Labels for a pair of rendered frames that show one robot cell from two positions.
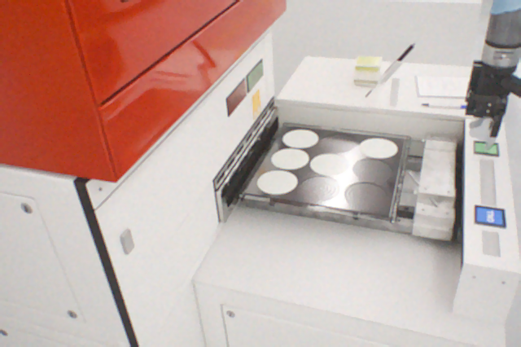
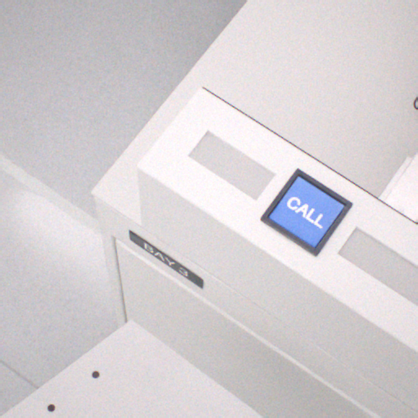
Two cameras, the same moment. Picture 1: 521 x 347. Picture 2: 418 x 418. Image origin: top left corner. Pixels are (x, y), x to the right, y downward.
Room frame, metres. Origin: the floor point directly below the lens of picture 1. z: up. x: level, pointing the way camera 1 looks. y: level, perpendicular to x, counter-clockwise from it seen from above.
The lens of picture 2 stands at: (0.69, -0.79, 1.79)
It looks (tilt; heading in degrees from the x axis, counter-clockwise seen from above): 68 degrees down; 99
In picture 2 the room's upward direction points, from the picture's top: 5 degrees clockwise
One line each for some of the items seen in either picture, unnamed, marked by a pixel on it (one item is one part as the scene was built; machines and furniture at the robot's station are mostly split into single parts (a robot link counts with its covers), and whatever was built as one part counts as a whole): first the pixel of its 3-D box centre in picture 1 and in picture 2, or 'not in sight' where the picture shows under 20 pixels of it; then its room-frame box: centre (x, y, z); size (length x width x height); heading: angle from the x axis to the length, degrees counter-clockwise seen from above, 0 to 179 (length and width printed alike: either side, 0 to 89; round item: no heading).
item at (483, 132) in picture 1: (482, 133); not in sight; (0.95, -0.52, 1.01); 0.06 x 0.03 x 0.09; 68
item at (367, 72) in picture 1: (367, 70); not in sight; (1.38, -0.35, 1.00); 0.07 x 0.07 x 0.07; 69
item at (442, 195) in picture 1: (435, 195); not in sight; (0.88, -0.41, 0.89); 0.08 x 0.03 x 0.03; 68
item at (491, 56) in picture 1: (501, 54); not in sight; (0.96, -0.53, 1.20); 0.08 x 0.08 x 0.05
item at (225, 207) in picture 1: (251, 158); not in sight; (1.10, 0.02, 0.89); 0.44 x 0.02 x 0.10; 158
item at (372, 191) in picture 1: (330, 164); not in sight; (1.04, -0.18, 0.90); 0.34 x 0.34 x 0.01; 68
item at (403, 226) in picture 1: (342, 216); not in sight; (0.90, -0.19, 0.84); 0.50 x 0.02 x 0.03; 68
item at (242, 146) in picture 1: (247, 137); not in sight; (1.10, 0.02, 0.96); 0.44 x 0.01 x 0.02; 158
